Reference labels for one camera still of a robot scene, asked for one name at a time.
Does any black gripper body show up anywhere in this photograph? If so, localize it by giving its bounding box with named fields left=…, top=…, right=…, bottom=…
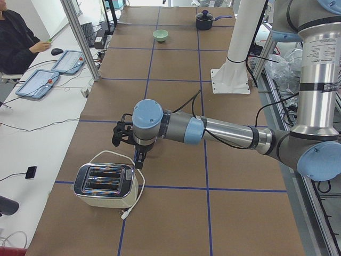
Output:
left=112, top=113, right=155, bottom=152

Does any green bowl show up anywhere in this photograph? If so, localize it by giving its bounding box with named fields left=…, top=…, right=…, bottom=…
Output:
left=153, top=29, right=169, bottom=42

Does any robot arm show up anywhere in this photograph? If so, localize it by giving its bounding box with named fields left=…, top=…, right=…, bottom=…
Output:
left=112, top=1, right=340, bottom=181

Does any white toaster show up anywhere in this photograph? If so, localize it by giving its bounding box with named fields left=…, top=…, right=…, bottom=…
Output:
left=73, top=163, right=139, bottom=209

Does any blue teach pendant far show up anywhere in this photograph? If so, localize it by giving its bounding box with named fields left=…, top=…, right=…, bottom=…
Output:
left=51, top=50, right=85, bottom=75

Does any blue teach pendant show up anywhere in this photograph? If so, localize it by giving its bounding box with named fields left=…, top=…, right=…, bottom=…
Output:
left=15, top=69, right=60, bottom=99
left=51, top=50, right=85, bottom=75

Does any blue teach pendant near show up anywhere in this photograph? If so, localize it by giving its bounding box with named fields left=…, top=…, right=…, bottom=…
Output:
left=15, top=69, right=60, bottom=99

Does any small black device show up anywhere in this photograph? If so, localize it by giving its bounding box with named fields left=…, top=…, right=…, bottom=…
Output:
left=25, top=166, right=37, bottom=179

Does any black computer mouse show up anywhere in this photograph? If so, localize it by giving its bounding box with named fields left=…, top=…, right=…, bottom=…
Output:
left=51, top=48, right=64, bottom=56

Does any black keyboard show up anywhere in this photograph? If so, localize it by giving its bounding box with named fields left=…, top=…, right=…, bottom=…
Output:
left=80, top=22, right=95, bottom=47

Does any seated person in black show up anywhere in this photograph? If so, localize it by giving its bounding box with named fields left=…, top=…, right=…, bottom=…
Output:
left=1, top=1, right=51, bottom=75

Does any dark saucepan with lid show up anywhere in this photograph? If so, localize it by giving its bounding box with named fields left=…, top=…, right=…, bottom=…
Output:
left=196, top=10, right=233, bottom=30

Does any aluminium frame post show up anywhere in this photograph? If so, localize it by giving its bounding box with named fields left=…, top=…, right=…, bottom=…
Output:
left=60, top=0, right=100, bottom=82

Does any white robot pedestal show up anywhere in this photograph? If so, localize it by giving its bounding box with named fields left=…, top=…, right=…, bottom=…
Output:
left=210, top=0, right=267, bottom=94

